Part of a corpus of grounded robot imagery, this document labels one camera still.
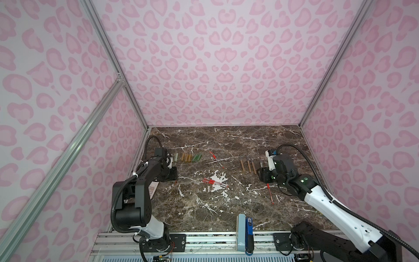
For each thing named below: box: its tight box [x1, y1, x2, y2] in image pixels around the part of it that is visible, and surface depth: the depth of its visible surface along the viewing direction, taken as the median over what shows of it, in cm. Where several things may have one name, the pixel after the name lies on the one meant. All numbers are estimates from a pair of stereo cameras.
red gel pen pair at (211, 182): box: [202, 179, 229, 188], surface depth 94 cm
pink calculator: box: [148, 181, 160, 200], surface depth 91 cm
